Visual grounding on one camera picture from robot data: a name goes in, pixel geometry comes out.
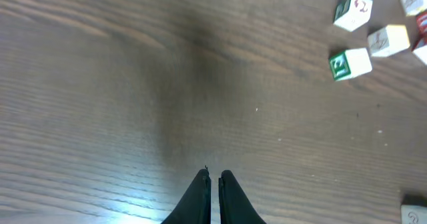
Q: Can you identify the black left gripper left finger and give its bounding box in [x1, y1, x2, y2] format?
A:
[161, 167, 211, 224]

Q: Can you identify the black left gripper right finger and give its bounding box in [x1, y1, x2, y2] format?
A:
[219, 170, 266, 224]

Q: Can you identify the green block letter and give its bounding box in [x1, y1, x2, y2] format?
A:
[401, 194, 427, 224]

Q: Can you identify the white block letter W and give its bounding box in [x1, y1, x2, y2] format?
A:
[329, 48, 372, 81]

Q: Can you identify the white block red circle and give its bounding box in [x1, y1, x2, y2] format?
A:
[334, 0, 373, 32]

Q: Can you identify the yellow top wooden block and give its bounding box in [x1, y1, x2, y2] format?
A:
[368, 25, 410, 57]

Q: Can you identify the white block bird drawing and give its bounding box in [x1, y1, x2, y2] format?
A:
[412, 44, 427, 65]

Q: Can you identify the tan block letter K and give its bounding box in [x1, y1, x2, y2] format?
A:
[412, 11, 426, 51]

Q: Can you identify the tan block top back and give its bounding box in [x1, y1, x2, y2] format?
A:
[400, 0, 426, 16]

